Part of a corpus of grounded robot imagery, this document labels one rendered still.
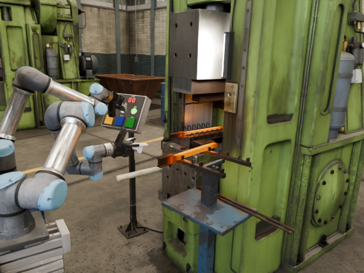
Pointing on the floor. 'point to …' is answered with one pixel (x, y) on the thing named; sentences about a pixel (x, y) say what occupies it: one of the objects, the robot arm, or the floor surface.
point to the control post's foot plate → (125, 230)
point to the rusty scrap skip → (131, 84)
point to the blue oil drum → (162, 101)
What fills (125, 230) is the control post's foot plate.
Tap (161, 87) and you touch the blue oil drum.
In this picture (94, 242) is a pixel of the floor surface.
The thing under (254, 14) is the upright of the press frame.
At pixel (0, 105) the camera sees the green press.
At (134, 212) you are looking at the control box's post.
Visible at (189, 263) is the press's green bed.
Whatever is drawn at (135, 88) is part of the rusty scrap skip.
